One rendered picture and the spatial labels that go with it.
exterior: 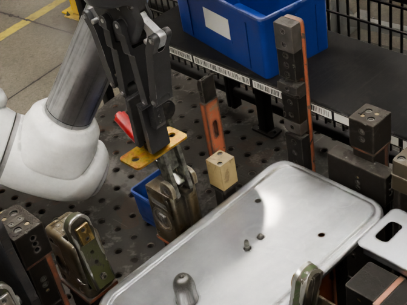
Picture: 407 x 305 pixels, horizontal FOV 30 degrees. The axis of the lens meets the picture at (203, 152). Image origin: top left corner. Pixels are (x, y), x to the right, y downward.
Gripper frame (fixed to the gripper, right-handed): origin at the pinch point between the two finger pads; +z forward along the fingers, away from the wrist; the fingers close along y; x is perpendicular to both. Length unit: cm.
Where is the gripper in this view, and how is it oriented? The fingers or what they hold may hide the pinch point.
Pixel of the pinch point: (147, 121)
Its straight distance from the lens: 91.2
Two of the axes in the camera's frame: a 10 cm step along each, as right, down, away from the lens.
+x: -7.1, 5.0, -5.0
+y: -6.9, -3.4, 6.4
